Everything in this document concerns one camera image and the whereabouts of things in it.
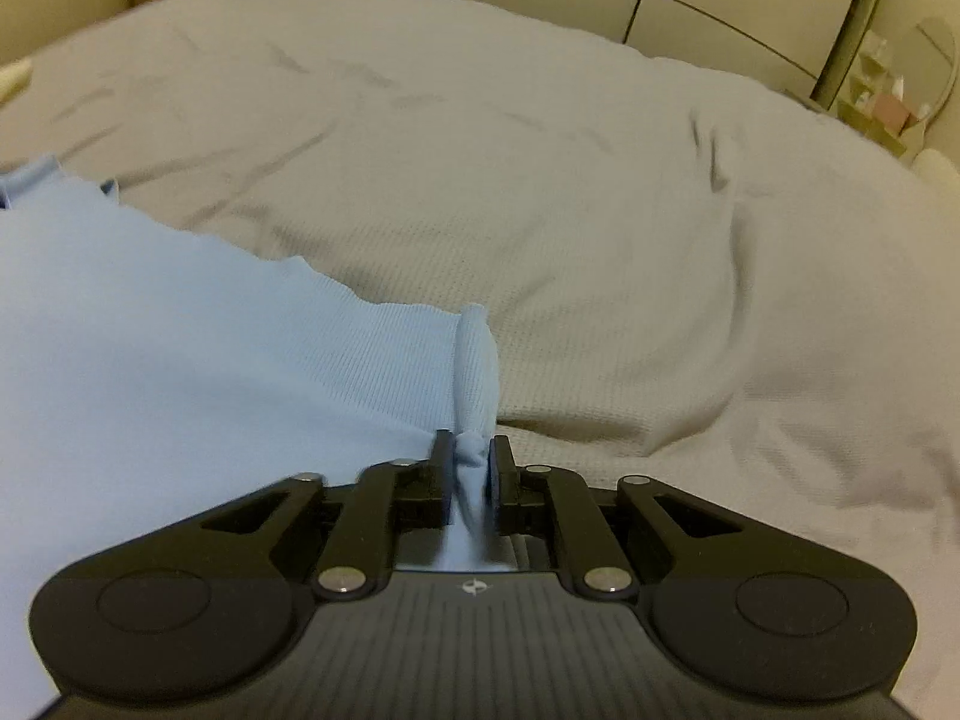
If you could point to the shelf with small items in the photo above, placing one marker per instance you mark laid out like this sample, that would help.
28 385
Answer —
881 101

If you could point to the light blue shirt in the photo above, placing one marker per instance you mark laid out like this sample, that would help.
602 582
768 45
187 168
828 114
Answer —
187 360

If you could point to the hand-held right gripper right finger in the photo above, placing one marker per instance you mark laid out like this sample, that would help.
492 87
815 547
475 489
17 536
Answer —
496 469

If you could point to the pink box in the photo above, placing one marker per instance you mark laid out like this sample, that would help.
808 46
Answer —
894 111

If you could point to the bed with beige cover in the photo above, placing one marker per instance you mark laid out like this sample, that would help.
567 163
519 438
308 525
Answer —
600 240

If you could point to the round mirror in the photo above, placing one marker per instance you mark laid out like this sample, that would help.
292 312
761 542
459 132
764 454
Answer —
936 60

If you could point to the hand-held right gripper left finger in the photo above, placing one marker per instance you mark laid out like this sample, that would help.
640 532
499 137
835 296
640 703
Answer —
444 469

